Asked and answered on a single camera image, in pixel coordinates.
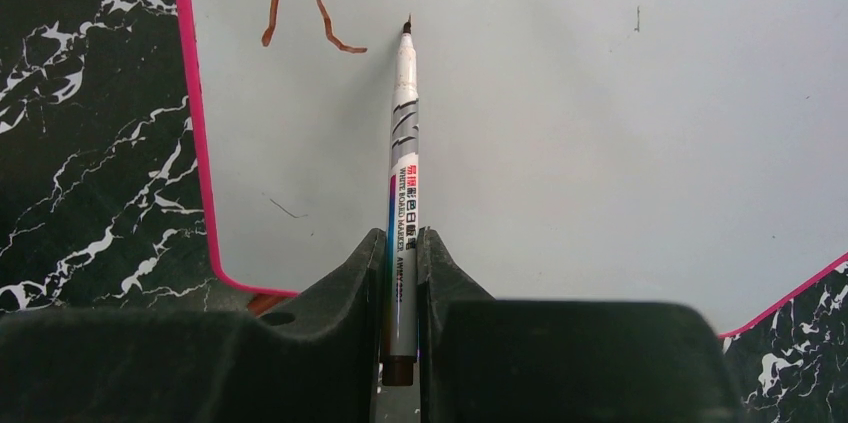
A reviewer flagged pink framed whiteboard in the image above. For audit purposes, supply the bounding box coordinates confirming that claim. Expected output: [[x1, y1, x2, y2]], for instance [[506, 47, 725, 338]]
[[177, 0, 847, 332]]

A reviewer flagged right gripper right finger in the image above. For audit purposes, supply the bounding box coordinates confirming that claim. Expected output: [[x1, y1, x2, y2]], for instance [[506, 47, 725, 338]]
[[417, 229, 744, 422]]

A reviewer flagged white whiteboard marker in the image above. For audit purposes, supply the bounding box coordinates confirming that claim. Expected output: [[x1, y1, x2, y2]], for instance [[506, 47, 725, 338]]
[[381, 18, 420, 386]]

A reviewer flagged red marker cap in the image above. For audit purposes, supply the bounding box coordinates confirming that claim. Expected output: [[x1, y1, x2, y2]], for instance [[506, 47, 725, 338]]
[[246, 293, 289, 316]]

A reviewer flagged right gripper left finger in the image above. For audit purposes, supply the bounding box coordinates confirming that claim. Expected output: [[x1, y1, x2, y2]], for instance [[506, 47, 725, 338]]
[[1, 229, 386, 422]]

